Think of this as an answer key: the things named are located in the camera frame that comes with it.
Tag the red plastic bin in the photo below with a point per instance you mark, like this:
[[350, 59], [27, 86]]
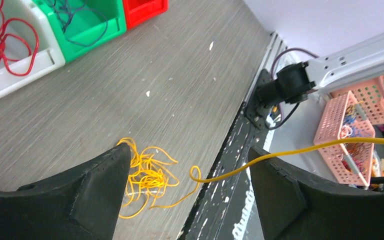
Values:
[[137, 12]]

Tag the green plastic bin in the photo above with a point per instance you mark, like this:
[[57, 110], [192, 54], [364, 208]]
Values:
[[80, 26]]

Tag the white plastic bin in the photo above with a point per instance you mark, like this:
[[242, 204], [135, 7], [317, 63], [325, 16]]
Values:
[[28, 47]]

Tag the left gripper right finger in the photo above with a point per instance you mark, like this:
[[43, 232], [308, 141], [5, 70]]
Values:
[[294, 204]]

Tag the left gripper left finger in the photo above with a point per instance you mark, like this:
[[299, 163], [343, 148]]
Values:
[[80, 203]]

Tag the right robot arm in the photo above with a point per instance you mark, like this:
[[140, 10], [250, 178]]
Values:
[[351, 65]]

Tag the pink perforated basket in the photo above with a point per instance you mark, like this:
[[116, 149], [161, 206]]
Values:
[[342, 119]]

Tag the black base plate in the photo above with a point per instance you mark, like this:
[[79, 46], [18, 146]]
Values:
[[226, 209]]

